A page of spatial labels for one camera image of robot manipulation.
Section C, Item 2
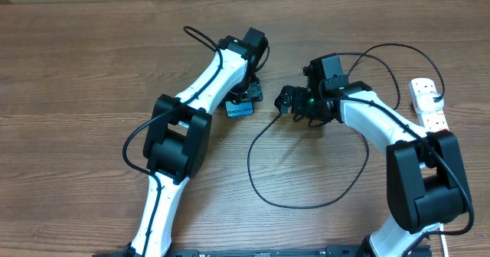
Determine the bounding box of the white charger plug adapter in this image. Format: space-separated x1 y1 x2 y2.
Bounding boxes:
413 93 445 114

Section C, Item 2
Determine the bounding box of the black USB charging cable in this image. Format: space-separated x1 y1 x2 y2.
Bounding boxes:
247 43 446 210

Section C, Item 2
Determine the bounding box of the white power strip cord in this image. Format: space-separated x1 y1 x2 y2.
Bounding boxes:
439 223 449 257

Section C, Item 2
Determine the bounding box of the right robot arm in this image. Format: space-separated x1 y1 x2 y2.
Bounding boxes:
274 54 475 256

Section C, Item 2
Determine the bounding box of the blue Samsung Galaxy phone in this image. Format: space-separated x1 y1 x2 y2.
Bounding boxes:
225 101 253 118

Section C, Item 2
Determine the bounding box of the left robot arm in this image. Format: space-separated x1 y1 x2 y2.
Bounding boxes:
122 26 270 256

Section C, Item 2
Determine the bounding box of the white power strip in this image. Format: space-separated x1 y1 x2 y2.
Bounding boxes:
408 78 449 132

